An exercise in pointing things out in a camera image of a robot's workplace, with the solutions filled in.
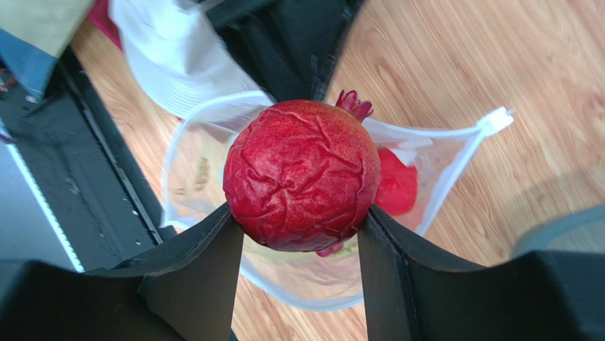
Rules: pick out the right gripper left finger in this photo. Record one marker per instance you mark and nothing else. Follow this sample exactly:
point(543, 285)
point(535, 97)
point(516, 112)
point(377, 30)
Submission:
point(183, 289)

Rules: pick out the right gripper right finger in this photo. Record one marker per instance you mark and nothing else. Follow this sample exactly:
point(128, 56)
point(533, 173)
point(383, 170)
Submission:
point(415, 290)

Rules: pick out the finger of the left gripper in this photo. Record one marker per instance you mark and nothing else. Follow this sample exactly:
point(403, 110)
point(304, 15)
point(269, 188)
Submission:
point(289, 48)

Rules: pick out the red apple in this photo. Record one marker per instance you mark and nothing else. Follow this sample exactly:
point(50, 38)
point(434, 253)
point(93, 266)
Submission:
point(398, 184)

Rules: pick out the clear polka dot zip bag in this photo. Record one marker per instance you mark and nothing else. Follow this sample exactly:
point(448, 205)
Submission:
point(192, 189)

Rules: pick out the red strawberry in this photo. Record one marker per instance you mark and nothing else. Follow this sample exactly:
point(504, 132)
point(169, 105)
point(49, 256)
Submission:
point(302, 176)

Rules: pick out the grey transparent plastic container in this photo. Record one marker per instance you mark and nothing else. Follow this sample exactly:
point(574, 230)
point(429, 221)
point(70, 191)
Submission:
point(581, 231)

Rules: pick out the plaid blue beige pillow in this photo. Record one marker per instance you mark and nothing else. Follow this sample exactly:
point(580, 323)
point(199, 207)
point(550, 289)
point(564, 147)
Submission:
point(34, 35)

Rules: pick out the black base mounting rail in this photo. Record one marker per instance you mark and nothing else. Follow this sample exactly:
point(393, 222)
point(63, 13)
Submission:
point(84, 168)

